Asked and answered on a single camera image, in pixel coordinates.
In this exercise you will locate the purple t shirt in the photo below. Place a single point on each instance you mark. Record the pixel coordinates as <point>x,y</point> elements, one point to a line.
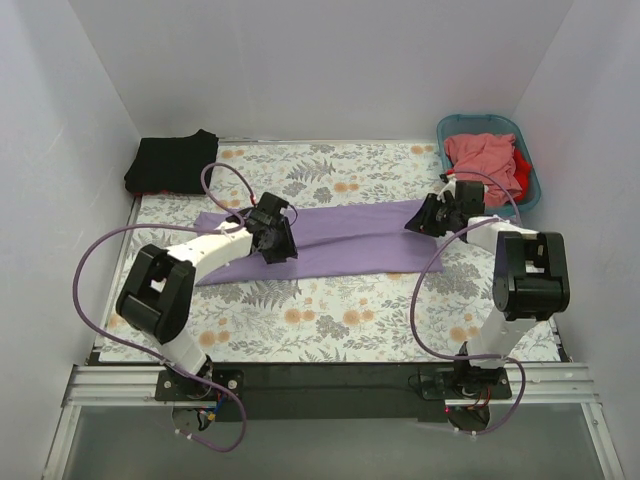
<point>344,240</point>

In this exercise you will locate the red crumpled t shirt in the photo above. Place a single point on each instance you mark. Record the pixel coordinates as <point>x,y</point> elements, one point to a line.
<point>521,175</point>

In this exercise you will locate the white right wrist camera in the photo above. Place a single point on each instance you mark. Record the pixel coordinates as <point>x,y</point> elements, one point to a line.
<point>449,188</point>

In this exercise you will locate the black robot base mount plate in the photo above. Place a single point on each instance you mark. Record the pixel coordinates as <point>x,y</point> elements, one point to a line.
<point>294,391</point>

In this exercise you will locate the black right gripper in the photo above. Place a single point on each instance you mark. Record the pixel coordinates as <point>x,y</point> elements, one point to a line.
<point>430,217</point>

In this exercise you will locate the folded black t shirt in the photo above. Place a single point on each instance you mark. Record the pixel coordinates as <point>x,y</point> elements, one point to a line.
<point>171,165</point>

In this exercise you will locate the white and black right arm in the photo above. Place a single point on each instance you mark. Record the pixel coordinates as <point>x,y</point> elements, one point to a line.
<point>530,284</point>

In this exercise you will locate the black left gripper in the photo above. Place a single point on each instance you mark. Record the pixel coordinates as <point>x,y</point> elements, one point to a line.
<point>284,240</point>

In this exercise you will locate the teal plastic laundry basket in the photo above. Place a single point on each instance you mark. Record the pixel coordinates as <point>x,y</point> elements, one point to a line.
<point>494,124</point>

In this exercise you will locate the pink crumpled t shirt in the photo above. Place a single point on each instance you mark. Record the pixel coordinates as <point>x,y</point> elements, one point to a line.
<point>475,154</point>

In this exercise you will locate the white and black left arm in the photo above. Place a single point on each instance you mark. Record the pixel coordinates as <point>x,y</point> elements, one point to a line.
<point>157,293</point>

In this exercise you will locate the aluminium front rail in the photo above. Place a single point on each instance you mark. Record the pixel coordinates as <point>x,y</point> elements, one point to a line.
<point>535,383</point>

